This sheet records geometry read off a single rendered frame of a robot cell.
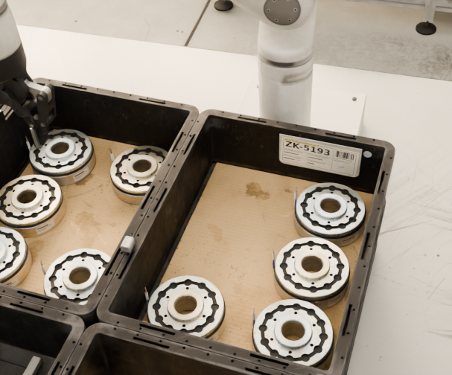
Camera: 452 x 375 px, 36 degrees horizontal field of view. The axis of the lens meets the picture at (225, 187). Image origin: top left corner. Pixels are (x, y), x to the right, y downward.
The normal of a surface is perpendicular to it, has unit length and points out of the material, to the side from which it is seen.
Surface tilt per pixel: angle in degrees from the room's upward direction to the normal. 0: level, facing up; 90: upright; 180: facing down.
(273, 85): 88
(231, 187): 0
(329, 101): 2
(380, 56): 0
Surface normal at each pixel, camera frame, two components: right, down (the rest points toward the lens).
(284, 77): -0.07, 0.71
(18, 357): -0.04, -0.68
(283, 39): -0.15, -0.39
